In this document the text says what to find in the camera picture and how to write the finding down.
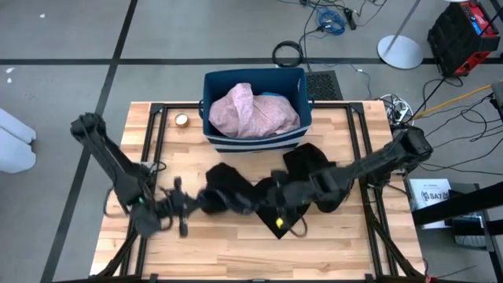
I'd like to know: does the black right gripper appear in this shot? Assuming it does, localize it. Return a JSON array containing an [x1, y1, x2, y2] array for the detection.
[[270, 167, 353, 217]]

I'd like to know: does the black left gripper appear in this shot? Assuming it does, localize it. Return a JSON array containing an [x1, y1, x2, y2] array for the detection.
[[159, 176, 205, 217]]

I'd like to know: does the black knit garment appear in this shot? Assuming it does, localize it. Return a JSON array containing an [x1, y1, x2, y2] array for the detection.
[[198, 141, 354, 240]]

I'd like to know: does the pink woven shirt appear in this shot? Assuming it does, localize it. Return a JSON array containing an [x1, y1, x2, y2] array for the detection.
[[207, 82, 302, 139]]

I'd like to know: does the black perforated floor mat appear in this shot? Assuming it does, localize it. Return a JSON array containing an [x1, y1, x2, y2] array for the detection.
[[305, 70, 343, 101]]

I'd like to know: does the white printed cardboard box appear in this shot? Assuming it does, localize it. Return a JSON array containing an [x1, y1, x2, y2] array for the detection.
[[408, 178, 453, 230]]

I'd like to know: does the blue white-striped fabric bin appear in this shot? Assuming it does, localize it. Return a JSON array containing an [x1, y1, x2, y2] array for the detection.
[[198, 67, 314, 154]]

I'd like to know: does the black metal stand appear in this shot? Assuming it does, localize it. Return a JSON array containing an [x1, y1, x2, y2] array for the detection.
[[410, 181, 503, 283]]

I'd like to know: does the yellow wooden stick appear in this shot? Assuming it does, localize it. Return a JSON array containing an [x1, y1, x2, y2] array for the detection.
[[412, 83, 492, 120]]

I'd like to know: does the white round lamp stand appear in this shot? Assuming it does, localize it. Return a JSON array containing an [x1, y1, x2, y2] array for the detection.
[[376, 0, 424, 71]]

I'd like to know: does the white rounded object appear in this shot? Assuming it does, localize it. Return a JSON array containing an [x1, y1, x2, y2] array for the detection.
[[0, 108, 37, 175]]

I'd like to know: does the black power strip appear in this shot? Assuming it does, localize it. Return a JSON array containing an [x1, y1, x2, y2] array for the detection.
[[343, 6, 358, 31]]

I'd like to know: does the black red tool case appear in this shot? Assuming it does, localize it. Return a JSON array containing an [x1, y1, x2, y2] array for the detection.
[[427, 0, 501, 78]]

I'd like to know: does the black metal table frame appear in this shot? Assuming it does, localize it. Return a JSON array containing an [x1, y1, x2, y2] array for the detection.
[[92, 101, 428, 283]]

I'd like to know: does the white cable bundle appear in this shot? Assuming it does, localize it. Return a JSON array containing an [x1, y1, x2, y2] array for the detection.
[[379, 93, 413, 137]]

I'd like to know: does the coiled black cable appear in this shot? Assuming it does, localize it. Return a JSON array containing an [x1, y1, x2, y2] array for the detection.
[[271, 40, 303, 68]]

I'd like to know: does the blue cable bundle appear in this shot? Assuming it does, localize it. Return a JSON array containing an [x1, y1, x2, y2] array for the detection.
[[314, 6, 347, 36]]

